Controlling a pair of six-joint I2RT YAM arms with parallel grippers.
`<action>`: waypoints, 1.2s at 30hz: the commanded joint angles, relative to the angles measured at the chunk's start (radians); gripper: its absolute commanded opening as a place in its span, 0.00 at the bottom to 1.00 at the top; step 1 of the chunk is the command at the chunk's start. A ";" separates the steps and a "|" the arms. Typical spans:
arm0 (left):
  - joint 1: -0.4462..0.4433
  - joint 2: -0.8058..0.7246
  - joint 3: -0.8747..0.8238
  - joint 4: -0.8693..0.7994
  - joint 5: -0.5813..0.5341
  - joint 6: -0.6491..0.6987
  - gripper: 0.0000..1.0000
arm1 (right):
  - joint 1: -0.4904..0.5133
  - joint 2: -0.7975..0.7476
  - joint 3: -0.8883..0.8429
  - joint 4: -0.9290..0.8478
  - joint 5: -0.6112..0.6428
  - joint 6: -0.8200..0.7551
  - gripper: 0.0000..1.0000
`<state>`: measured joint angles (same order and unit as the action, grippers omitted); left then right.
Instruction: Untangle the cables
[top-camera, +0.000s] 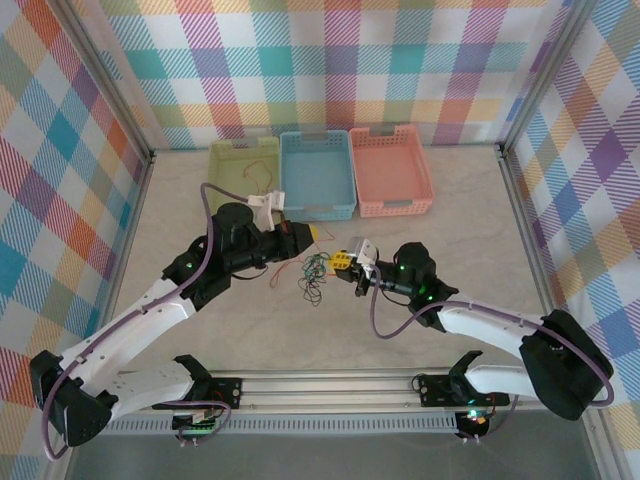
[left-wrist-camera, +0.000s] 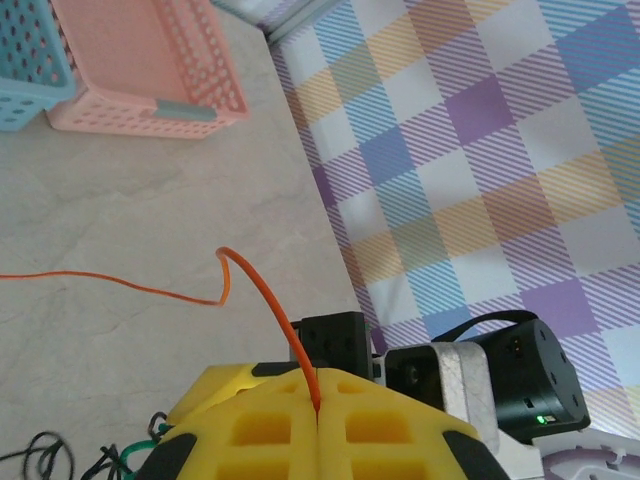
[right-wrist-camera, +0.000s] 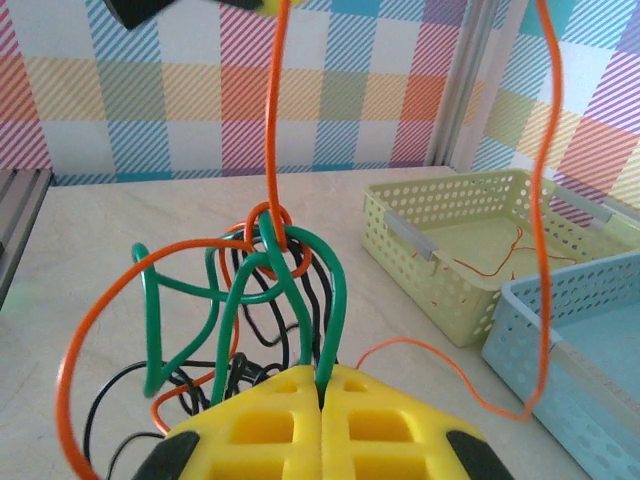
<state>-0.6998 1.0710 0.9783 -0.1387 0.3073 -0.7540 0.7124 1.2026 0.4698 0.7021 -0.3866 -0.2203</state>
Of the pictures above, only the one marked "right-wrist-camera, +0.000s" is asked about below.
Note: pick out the yellow-green perforated plastic basket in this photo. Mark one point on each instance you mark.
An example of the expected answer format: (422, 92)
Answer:
(450, 300)

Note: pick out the aluminium frame post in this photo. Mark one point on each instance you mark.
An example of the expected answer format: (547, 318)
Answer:
(465, 85)

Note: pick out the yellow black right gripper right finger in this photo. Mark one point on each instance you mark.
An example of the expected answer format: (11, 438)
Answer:
(390, 450)

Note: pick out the long aluminium base rail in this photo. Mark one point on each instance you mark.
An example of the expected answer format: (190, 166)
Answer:
(20, 220)

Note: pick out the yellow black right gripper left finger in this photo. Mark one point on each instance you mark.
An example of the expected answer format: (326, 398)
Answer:
(250, 450)

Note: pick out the blue perforated plastic basket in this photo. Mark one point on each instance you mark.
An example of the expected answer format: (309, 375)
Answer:
(590, 375)

